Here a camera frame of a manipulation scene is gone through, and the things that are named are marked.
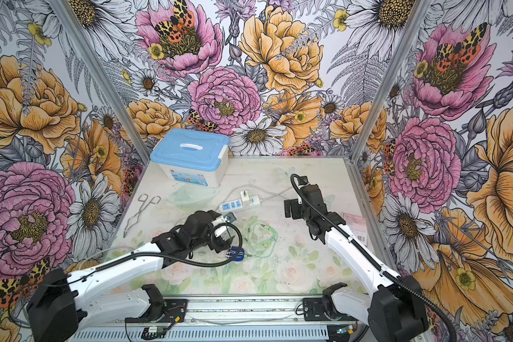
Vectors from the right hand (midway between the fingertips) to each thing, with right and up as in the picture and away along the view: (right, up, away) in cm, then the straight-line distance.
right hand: (297, 205), depth 84 cm
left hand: (-29, -9, -2) cm, 30 cm away
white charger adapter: (-21, +2, +10) cm, 24 cm away
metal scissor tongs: (-71, -8, +12) cm, 72 cm away
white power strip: (-26, -2, +15) cm, 30 cm away
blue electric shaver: (-23, -20, +1) cm, 30 cm away
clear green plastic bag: (-49, +1, +20) cm, 53 cm away
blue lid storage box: (-45, +21, +15) cm, 52 cm away
